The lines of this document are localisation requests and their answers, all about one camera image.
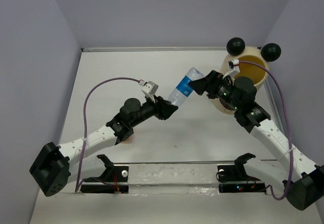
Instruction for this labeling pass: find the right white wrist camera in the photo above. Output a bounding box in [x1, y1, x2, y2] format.
[223, 59, 240, 78]

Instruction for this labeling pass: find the blue label water bottle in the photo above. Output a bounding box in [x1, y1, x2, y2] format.
[168, 67, 204, 107]

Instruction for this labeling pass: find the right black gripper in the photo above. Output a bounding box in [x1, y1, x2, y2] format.
[188, 70, 241, 110]

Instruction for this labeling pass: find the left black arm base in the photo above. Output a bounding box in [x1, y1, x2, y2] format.
[79, 154, 129, 194]

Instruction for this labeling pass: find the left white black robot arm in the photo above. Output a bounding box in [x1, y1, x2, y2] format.
[29, 96, 178, 197]

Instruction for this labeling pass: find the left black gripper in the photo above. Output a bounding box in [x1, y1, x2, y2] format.
[130, 94, 178, 128]

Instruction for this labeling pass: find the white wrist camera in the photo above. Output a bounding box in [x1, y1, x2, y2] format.
[139, 80, 158, 103]
[223, 59, 240, 78]

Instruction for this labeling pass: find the left orange pill bottle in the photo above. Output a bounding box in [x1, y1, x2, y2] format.
[121, 137, 132, 143]

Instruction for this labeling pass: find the cream bin with black ears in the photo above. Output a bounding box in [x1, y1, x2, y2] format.
[211, 36, 281, 113]

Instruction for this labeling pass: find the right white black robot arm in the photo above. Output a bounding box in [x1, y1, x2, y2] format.
[189, 70, 323, 211]

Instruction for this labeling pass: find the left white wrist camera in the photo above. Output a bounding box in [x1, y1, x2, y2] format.
[139, 80, 158, 103]

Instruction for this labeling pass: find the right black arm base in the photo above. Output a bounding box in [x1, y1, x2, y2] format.
[215, 153, 266, 194]

